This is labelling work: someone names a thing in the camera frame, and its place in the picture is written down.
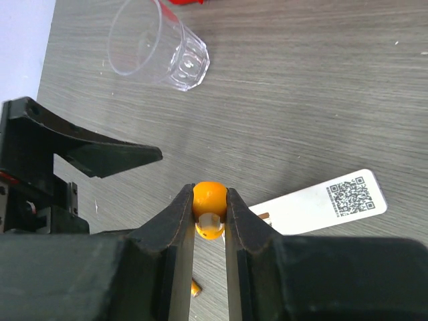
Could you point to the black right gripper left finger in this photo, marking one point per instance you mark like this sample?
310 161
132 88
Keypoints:
144 274

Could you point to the orange AAA battery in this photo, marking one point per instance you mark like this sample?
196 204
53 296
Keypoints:
195 289

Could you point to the long white remote control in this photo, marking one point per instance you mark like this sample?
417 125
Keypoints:
341 200

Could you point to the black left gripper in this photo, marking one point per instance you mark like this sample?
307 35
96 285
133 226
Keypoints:
33 199

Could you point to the clear plastic cup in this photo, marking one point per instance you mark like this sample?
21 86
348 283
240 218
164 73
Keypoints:
148 42

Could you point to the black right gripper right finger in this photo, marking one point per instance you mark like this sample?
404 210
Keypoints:
271 276

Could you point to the orange handle screwdriver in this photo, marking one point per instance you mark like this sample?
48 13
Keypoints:
209 209

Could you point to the red plastic tray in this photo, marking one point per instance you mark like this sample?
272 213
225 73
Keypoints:
185 2

